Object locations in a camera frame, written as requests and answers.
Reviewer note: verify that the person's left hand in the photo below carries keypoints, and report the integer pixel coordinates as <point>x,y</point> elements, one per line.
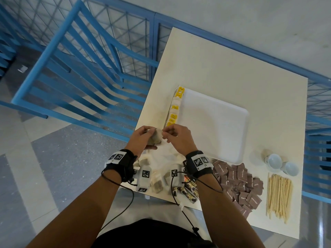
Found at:
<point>137,142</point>

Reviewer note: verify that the person's right hand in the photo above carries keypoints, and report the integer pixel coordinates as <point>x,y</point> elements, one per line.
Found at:
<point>182,139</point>

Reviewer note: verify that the person's right fingers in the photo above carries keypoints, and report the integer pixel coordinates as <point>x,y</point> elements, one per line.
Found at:
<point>170,130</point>

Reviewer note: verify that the person's left fingers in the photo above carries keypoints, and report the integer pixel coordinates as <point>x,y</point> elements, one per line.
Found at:
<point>146,129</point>

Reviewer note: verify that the beige tea bag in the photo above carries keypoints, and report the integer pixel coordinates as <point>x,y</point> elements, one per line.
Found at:
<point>156,138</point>

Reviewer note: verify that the person's right forearm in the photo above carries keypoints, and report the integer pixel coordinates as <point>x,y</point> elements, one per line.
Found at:
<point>222,216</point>

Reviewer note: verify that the person's left forearm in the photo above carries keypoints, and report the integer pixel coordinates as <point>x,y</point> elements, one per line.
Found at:
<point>85,211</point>

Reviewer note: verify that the row of yellow-tagged tea bags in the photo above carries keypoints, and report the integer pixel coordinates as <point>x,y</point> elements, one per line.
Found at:
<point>175,107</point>

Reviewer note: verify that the black left wrist band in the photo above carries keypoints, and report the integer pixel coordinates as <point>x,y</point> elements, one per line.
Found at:
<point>121,162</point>

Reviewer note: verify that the black wrist band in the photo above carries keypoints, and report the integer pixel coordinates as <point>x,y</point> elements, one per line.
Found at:
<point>121,162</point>
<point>197,164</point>

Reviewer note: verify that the black right wrist band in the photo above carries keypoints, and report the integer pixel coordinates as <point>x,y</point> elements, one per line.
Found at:
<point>197,164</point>

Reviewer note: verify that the white plastic tray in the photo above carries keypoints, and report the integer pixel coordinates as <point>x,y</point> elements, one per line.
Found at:
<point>214,126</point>

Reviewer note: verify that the pile of beige tea bags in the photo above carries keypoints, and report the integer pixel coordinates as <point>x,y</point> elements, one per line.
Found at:
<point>160,183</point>

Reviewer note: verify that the pile of dark sachets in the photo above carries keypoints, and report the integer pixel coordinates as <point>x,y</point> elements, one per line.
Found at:
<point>188,192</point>

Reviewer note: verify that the pile of brown packets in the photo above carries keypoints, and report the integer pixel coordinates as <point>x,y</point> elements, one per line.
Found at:
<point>240,185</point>

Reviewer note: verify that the blue mesh fence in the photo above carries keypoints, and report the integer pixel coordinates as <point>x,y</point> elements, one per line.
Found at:
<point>134,25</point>

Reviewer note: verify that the person's black shirt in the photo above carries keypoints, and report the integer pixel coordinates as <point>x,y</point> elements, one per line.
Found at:
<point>155,235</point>

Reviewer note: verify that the white paper cup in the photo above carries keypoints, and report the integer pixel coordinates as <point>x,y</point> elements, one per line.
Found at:
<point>291,169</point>
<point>274,161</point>

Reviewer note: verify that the blue wooden chair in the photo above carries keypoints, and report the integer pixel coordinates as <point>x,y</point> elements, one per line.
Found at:
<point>318,162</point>
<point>59,46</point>

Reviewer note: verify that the pile of wooden stir sticks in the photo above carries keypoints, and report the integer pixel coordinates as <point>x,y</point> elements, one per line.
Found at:
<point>279,196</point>

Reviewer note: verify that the white paper scrap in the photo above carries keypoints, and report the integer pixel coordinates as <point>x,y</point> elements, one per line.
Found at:
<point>22,68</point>

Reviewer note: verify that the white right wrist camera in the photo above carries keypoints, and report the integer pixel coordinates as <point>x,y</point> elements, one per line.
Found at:
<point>176,175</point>

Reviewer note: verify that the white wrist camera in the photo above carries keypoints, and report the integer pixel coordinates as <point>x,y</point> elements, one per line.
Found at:
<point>176,175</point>
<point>144,178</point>

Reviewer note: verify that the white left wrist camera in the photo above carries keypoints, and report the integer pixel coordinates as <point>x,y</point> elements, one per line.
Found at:
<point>144,178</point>

